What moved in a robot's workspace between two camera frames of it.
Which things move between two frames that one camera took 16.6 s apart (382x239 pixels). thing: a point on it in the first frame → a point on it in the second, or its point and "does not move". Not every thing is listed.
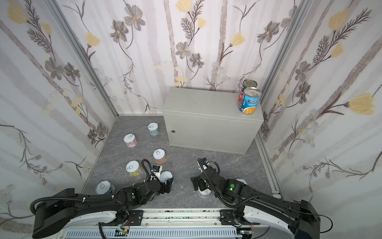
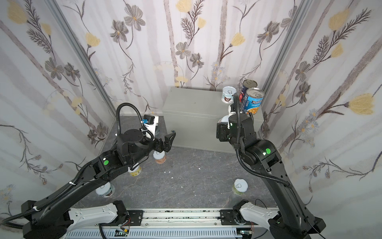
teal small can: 153,129 does not move
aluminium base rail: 183,219 does not move
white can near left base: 104,187 does not move
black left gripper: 162,185 → 161,143
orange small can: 159,156 does not move
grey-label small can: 165,175 → 228,94
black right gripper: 201,182 → 236,112
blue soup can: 250,98 does not move
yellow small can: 133,167 does not move
